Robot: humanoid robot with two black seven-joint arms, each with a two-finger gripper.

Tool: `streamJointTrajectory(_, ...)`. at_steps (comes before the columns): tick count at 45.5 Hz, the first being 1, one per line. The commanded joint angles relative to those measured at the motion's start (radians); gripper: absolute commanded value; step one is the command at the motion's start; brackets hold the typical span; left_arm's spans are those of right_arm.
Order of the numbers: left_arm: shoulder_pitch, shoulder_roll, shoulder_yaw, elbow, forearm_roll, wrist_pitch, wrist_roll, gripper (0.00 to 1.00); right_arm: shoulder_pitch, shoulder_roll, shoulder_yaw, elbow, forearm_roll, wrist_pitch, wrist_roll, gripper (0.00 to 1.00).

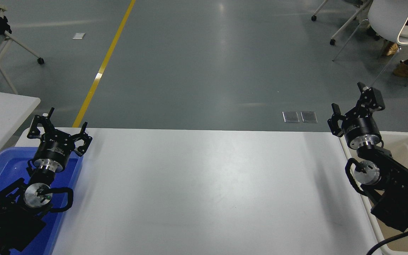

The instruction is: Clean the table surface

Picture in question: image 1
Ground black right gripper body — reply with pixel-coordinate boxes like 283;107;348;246
342;117;382;145

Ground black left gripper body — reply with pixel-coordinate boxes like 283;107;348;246
33;138;75;165

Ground large pale plastic bin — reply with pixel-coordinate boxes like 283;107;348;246
339;131;408;255

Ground blue plastic tray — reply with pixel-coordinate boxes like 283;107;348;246
0;147;83;255

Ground wheeled chair white legs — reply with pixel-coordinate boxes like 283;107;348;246
311;0;381;46

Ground white shell chair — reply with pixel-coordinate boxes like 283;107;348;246
333;0;408;97

